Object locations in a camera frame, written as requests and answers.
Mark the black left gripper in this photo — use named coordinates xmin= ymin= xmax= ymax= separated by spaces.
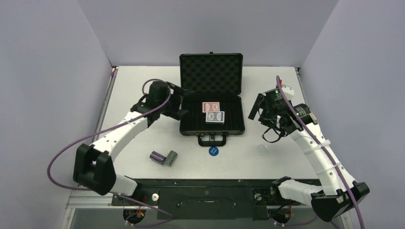
xmin=159 ymin=84 xmax=193 ymax=120

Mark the purple poker chip stack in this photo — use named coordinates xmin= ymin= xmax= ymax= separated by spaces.
xmin=149 ymin=151 xmax=166 ymax=165

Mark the black robot base mount plate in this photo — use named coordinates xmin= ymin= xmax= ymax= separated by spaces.
xmin=110 ymin=177 xmax=323 ymax=221

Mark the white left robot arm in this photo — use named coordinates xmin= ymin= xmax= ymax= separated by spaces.
xmin=73 ymin=79 xmax=192 ymax=205

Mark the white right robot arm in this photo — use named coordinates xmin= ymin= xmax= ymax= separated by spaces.
xmin=248 ymin=87 xmax=370 ymax=222

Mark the red playing card deck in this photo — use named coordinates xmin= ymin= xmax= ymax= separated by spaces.
xmin=202 ymin=102 xmax=220 ymax=113

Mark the black foam-lined carry case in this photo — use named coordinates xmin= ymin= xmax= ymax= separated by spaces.
xmin=179 ymin=52 xmax=245 ymax=147

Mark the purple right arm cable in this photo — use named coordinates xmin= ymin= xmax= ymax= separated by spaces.
xmin=276 ymin=75 xmax=365 ymax=229

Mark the blue round dealer button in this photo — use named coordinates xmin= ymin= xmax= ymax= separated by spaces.
xmin=209 ymin=146 xmax=219 ymax=156

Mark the green blue poker chip stack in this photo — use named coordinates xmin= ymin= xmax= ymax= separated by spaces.
xmin=164 ymin=150 xmax=178 ymax=167

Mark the clear round plastic disc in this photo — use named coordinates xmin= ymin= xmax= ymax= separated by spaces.
xmin=256 ymin=144 xmax=269 ymax=156

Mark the blue playing card deck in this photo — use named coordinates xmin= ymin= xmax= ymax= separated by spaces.
xmin=205 ymin=111 xmax=225 ymax=124

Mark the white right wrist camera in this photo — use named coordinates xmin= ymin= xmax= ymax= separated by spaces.
xmin=281 ymin=84 xmax=295 ymax=100

